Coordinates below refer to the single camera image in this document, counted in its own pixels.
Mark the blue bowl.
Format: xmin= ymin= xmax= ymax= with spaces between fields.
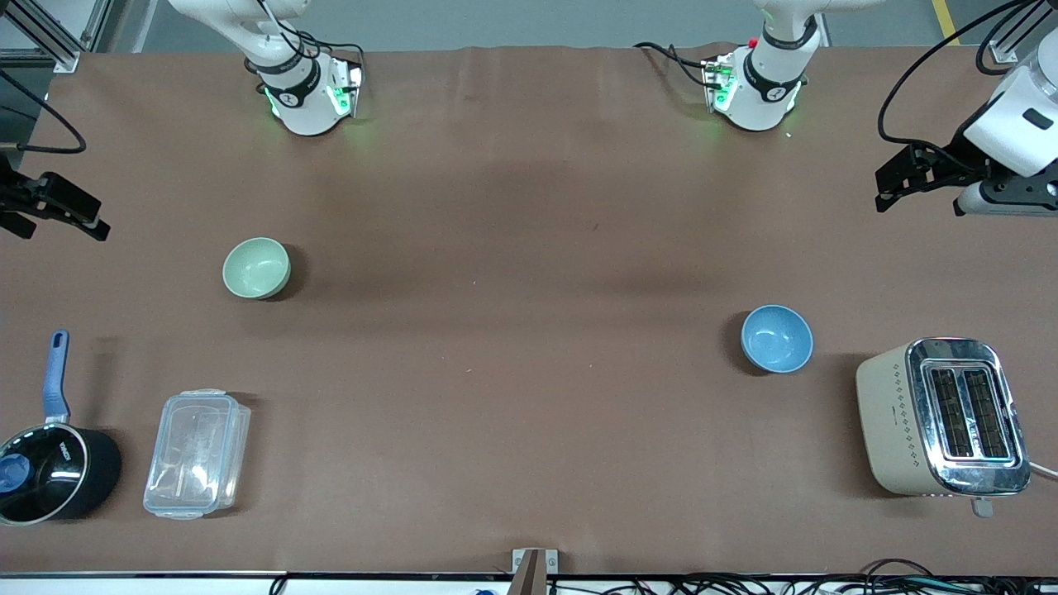
xmin=741 ymin=305 xmax=814 ymax=374

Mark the black base cable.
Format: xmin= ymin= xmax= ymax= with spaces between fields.
xmin=634 ymin=41 xmax=713 ymax=88

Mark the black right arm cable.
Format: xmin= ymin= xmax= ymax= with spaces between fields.
xmin=0 ymin=70 xmax=88 ymax=156

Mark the metal table edge bracket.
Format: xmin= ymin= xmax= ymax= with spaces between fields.
xmin=512 ymin=548 xmax=560 ymax=595

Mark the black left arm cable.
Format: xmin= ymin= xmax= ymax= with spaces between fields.
xmin=877 ymin=0 xmax=1034 ymax=151

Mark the black saucepan blue handle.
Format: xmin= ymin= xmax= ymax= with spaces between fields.
xmin=0 ymin=331 xmax=123 ymax=526

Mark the metal base connector plate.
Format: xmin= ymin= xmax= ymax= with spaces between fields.
xmin=702 ymin=53 xmax=736 ymax=114
xmin=329 ymin=59 xmax=365 ymax=118

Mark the brown table cover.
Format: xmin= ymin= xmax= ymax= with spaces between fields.
xmin=0 ymin=43 xmax=1058 ymax=576

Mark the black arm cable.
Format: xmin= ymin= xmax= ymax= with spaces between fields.
xmin=877 ymin=0 xmax=1034 ymax=151
xmin=0 ymin=70 xmax=88 ymax=156

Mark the pale green bowl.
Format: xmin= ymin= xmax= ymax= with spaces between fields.
xmin=222 ymin=237 xmax=292 ymax=300

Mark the glass lid blue knob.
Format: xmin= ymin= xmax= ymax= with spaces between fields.
xmin=0 ymin=423 xmax=88 ymax=525

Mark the beige chrome toaster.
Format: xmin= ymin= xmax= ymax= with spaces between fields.
xmin=855 ymin=337 xmax=1032 ymax=519

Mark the clear plastic food container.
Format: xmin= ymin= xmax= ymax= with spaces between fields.
xmin=143 ymin=389 xmax=252 ymax=521

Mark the black floor cable bundle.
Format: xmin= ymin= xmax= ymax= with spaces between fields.
xmin=546 ymin=559 xmax=1058 ymax=595

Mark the black looped cable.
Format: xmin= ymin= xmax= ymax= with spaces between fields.
xmin=975 ymin=12 xmax=1058 ymax=77

